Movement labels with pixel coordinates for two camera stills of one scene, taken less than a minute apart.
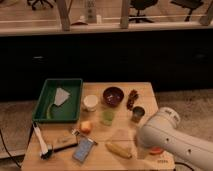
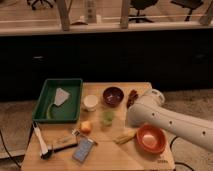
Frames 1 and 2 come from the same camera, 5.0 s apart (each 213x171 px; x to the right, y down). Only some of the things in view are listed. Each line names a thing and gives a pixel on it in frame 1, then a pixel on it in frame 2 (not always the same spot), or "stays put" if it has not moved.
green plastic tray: x=69 y=110 stays put
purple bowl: x=113 y=95 stays put
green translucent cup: x=107 y=117 stays put
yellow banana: x=118 y=150 to x=124 y=136
